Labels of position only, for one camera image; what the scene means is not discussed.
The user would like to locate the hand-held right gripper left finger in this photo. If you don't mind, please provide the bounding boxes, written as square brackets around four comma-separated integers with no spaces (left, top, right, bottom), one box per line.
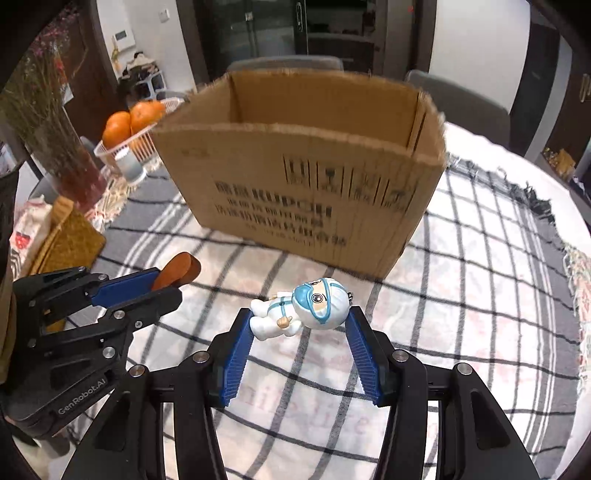
[60,308,254,480]

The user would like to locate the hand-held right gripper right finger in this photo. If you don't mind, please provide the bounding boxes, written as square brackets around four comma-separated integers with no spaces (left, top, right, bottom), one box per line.
[344,306,541,480]

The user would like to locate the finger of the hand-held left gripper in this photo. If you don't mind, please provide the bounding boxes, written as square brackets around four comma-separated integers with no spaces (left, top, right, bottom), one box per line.
[27,286,184,361]
[13,266,163,306]

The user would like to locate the brown wooden comb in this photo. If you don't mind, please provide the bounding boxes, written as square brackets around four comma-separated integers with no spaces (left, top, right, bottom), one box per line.
[152,252,202,292]

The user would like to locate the white toy figure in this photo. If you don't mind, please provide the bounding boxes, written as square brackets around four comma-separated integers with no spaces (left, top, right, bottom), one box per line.
[249,277,356,342]

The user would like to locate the brown cardboard box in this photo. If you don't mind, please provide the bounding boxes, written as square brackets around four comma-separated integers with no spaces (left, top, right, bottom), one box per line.
[150,69,449,280]

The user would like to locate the patterned table cover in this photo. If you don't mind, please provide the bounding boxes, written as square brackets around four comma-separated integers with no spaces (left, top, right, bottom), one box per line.
[87,166,591,325]

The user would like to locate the floral print cloth bag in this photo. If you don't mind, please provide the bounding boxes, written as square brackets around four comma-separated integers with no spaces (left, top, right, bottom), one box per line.
[9,194,54,278]

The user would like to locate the grey plaid cloth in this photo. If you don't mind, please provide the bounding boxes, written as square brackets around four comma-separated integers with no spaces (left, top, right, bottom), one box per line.
[60,151,583,480]

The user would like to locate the grey glass vase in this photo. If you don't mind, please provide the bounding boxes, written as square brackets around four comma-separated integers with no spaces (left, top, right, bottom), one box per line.
[27,133,110,211]

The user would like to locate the white plastic basket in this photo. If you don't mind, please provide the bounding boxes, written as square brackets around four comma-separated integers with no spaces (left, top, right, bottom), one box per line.
[93,97,186,174]

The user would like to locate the orange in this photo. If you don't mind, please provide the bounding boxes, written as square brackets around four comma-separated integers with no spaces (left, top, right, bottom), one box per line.
[130,100,166,135]
[102,112,133,149]

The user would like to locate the white storage rack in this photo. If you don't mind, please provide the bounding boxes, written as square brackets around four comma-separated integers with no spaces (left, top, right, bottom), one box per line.
[117,52,163,100]

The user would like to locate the dried pink flower bunch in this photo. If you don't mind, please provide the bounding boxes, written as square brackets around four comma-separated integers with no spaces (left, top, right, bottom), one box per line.
[0,8,94,176]

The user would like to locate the grey dining chair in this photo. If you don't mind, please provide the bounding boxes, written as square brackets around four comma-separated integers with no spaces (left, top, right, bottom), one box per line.
[226,55,345,75]
[404,69,511,151]

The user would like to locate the yellow gift bags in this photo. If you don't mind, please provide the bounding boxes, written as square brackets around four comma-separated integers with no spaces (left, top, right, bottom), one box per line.
[544,147,579,182]

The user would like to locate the dark sliding glass door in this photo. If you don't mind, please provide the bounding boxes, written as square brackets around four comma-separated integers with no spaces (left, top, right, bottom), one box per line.
[177,0,437,77]

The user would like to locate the dark wooden panel door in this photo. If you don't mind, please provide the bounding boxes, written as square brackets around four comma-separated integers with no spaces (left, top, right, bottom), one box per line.
[560,68,591,154]

